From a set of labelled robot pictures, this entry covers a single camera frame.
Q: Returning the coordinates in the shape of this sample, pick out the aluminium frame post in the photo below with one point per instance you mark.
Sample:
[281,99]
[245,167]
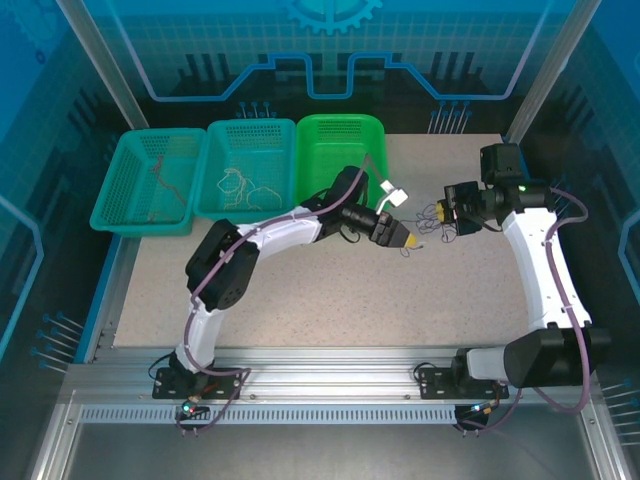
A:
[550,75]
[100,60]

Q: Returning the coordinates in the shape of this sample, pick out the green plastic basket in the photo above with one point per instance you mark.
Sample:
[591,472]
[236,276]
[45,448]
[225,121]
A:
[325,155]

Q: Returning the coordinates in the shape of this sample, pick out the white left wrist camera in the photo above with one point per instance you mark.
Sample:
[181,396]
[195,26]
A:
[394,196]

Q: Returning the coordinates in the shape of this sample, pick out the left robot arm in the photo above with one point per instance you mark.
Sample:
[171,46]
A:
[280,232]

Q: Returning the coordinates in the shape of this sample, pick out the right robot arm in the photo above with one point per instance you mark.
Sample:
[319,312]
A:
[535,260]

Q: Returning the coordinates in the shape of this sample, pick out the small connector with green light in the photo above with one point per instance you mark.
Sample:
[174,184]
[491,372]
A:
[190,407]
[479,409]

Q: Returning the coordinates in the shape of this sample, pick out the metal frame tray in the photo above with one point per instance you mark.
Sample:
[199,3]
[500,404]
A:
[320,450]

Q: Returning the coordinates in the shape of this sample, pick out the aluminium mounting rail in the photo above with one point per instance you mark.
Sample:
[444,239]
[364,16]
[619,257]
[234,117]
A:
[325,370]

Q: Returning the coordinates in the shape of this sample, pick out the narrow teal plastic basket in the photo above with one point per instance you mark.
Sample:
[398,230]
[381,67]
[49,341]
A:
[260,150]

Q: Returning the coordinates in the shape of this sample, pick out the wide teal plastic basket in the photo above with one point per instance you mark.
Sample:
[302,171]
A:
[135,190]

